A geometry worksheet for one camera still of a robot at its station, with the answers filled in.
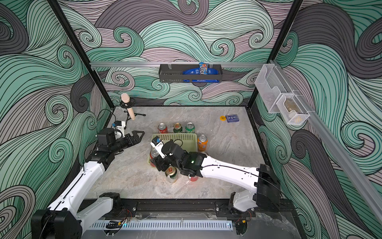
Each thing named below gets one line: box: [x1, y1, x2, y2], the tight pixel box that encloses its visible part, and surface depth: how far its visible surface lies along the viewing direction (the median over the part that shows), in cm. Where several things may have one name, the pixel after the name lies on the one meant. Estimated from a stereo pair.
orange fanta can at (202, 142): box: [197, 133, 208, 152], surface depth 90 cm
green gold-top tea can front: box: [165, 165, 178, 184], surface depth 76 cm
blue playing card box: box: [225, 114, 240, 123], surface depth 113 cm
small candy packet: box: [198, 61, 208, 76], surface depth 92 cm
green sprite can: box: [185, 121, 196, 134], surface depth 97 cm
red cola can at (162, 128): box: [157, 122, 169, 134], surface depth 97 cm
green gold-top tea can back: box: [172, 122, 183, 133], surface depth 97 cm
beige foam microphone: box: [120, 93, 136, 121], surface depth 89 cm
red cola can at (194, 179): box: [189, 175, 199, 182], surface depth 84 cm
